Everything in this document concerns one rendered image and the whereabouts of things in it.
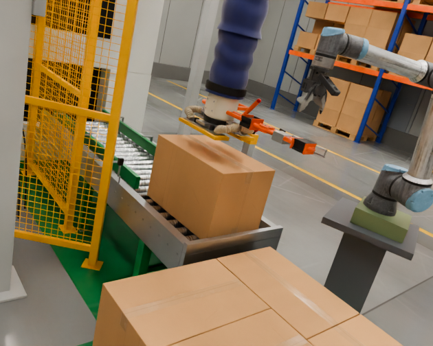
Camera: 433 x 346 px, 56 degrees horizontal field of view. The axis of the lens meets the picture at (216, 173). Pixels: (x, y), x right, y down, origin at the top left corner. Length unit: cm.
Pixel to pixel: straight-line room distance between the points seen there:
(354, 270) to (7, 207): 195
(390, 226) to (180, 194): 117
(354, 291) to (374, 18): 807
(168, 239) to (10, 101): 99
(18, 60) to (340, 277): 210
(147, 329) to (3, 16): 140
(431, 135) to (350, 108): 777
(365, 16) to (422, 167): 810
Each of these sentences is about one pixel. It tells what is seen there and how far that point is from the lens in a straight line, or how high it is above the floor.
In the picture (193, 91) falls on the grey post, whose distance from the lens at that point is 520.
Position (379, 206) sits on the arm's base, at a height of 88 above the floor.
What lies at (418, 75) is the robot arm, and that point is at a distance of 229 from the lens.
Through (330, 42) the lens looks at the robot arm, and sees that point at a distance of 182.
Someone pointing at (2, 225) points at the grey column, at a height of 43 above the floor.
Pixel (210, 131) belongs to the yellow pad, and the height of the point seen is 109.
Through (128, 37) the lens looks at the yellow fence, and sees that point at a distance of 232.
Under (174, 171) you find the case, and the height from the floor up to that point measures 80.
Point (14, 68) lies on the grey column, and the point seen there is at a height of 123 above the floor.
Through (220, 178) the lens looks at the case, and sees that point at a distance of 201.
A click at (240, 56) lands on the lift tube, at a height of 150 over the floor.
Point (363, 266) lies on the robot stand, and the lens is 259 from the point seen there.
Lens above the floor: 158
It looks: 19 degrees down
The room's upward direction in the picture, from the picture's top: 14 degrees clockwise
